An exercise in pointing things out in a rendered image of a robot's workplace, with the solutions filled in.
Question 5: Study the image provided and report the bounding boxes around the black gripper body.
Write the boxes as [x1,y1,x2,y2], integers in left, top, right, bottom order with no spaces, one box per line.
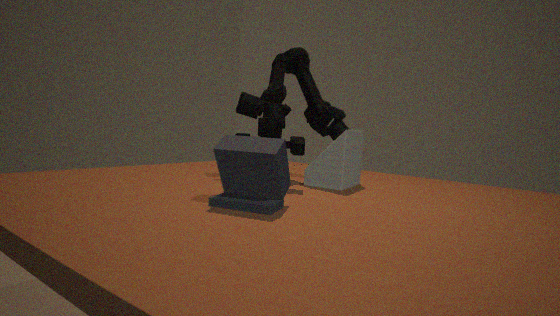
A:
[236,116,305,156]

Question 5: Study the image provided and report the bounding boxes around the grey square panel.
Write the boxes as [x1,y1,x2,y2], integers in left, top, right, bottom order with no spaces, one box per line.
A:
[208,135,291,215]

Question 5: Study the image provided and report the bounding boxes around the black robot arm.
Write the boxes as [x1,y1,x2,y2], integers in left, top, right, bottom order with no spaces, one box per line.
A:
[236,47,350,141]

